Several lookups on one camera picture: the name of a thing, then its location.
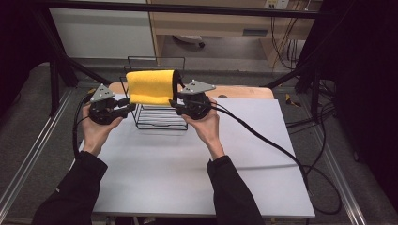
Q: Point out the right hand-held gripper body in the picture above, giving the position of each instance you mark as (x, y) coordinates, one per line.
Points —
(195, 101)

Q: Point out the white power strip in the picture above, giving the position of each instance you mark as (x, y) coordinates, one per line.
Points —
(277, 3)

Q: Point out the light wooden board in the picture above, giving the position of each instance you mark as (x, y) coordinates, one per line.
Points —
(244, 92)

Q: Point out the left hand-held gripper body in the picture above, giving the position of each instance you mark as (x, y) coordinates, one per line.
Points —
(103, 108)

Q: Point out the white cabinet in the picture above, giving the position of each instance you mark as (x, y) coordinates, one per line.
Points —
(100, 31)

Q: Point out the person's left hand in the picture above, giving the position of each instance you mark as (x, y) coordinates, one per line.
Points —
(95, 134)

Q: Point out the office chair base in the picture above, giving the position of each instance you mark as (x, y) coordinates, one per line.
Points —
(189, 39)

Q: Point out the person's right hand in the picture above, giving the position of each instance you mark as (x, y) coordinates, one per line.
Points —
(208, 131)

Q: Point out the black metal frame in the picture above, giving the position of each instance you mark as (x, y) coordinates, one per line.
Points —
(187, 8)

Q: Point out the aluminium rail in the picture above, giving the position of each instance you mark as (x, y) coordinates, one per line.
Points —
(332, 159)
(29, 156)

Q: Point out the yellow towel with black trim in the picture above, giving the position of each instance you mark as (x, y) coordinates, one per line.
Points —
(150, 87)

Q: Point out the wooden desk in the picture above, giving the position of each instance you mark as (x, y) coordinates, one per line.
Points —
(219, 28)

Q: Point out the black curtain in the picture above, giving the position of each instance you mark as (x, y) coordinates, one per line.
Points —
(366, 78)
(18, 47)

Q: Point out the yellow and black tape piece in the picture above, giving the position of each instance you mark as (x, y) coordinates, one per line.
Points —
(289, 99)

